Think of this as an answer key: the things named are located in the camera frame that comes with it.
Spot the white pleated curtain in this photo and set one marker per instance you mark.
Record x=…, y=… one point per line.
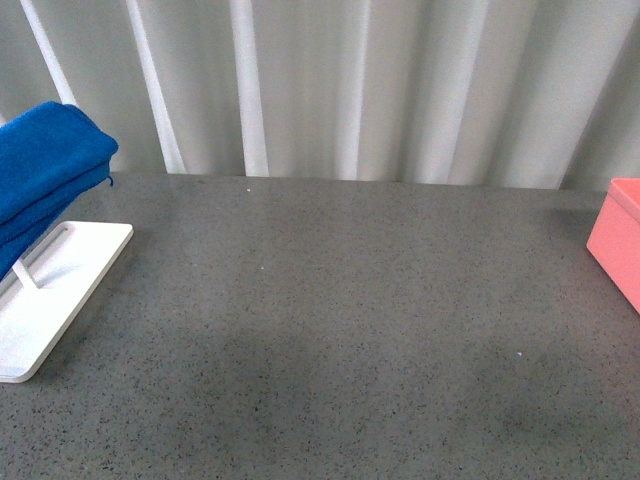
x=536, y=94

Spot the white towel rack stand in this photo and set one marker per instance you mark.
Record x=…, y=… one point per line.
x=45, y=291

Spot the pink plastic box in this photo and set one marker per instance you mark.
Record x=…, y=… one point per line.
x=614, y=239

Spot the blue microfiber cloth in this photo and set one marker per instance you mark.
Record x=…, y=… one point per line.
x=50, y=155

